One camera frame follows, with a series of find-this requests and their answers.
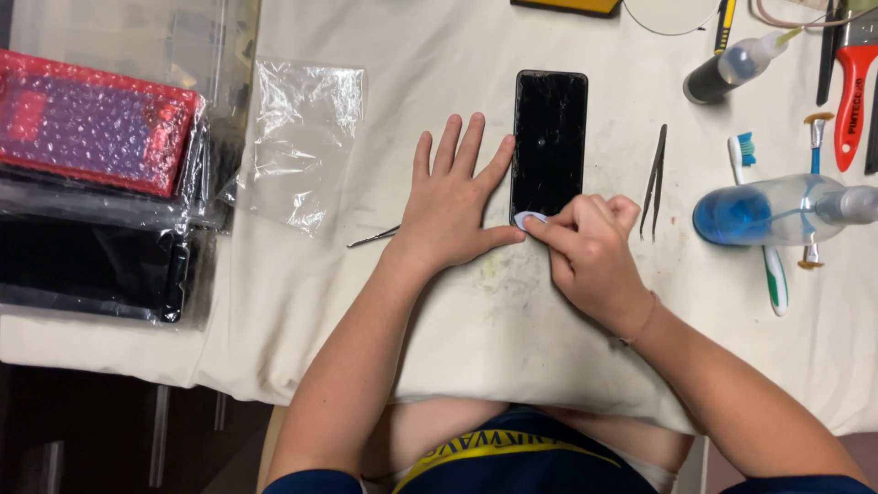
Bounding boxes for white table cloth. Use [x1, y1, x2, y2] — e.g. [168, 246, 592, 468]
[0, 0, 878, 437]

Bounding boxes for person's right hand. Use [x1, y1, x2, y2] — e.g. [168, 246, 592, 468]
[523, 194, 657, 341]

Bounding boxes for metal tweezers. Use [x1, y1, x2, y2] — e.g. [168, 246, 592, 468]
[639, 124, 668, 242]

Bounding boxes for empty clear plastic bag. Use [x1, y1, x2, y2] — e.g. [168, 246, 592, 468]
[233, 58, 369, 238]

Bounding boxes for thin metal pry tool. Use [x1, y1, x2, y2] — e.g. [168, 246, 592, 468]
[346, 224, 402, 249]

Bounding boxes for yellow black utility knife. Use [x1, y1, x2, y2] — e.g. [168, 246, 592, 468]
[713, 0, 738, 56]

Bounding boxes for clear bottle with blue liquid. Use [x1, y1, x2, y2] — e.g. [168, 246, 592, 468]
[693, 174, 878, 247]

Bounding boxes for white green blue toothbrush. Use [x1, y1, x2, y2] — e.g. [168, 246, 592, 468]
[728, 132, 790, 317]

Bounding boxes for thin wrist bracelet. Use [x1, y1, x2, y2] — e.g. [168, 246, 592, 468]
[616, 291, 661, 347]

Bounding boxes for black screen in plastic bag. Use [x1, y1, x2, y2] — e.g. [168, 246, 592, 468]
[0, 209, 200, 325]

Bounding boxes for beige cable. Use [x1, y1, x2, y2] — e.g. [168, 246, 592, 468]
[754, 0, 878, 30]

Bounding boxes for red bubble-wrapped packet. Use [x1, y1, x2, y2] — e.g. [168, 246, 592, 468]
[0, 49, 204, 199]

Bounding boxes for blue tool with orange ends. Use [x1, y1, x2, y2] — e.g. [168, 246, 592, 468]
[797, 113, 835, 270]

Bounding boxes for yellow black flat box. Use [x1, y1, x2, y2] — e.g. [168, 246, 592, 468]
[509, 0, 624, 19]

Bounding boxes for blue shorts with yellow band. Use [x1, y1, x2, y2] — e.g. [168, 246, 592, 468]
[392, 405, 661, 494]

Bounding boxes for slim black tool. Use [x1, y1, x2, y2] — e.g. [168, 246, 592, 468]
[815, 0, 846, 107]

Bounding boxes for black tool handle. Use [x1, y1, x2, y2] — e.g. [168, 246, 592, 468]
[864, 74, 878, 176]

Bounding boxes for red-handled brush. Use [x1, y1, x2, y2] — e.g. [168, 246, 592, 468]
[833, 5, 878, 173]

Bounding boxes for round white disc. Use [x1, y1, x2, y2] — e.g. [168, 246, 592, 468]
[623, 0, 722, 37]

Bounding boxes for black cracked smartphone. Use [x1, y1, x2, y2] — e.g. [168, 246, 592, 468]
[509, 70, 589, 227]

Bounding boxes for person's left hand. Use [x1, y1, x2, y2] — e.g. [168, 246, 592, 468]
[386, 113, 527, 275]

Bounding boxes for small black dropper bottle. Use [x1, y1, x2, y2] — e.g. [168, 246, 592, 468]
[682, 29, 804, 105]

